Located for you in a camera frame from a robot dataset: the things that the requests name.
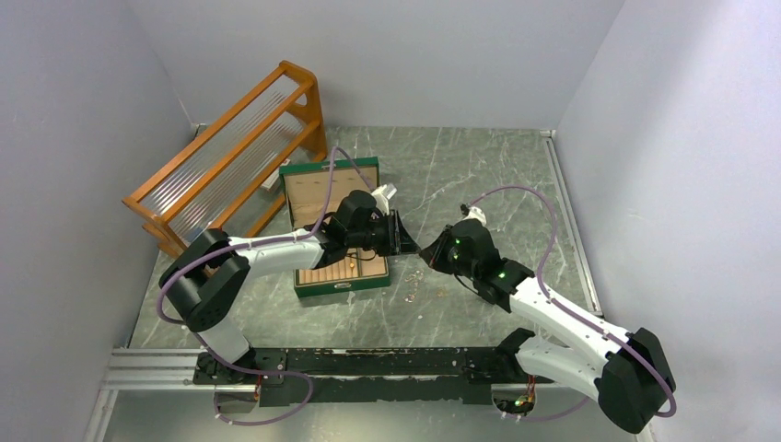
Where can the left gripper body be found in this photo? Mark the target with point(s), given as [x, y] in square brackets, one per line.
[379, 234]

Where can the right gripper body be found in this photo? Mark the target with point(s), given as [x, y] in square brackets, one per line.
[450, 261]

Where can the green jewelry box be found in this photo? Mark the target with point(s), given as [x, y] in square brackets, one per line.
[308, 188]

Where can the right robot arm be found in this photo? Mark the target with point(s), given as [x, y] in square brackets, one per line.
[625, 372]

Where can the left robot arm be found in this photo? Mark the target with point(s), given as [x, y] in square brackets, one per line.
[204, 282]

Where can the gold earring cluster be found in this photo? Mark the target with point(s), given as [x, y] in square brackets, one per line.
[415, 278]

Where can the orange wooden rack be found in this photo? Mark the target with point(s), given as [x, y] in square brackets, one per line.
[226, 164]

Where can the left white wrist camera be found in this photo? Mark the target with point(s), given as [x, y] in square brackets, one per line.
[382, 196]

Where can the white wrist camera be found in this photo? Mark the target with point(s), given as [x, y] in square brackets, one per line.
[470, 212]
[382, 196]

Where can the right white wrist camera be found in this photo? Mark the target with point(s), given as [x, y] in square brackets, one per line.
[470, 212]

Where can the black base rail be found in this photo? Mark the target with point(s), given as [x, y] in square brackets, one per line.
[470, 375]

